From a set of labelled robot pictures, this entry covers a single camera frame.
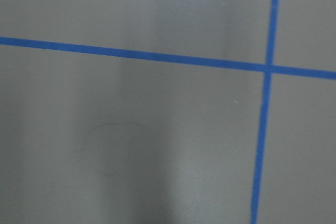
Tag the blue tape grid lines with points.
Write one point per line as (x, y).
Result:
(267, 69)

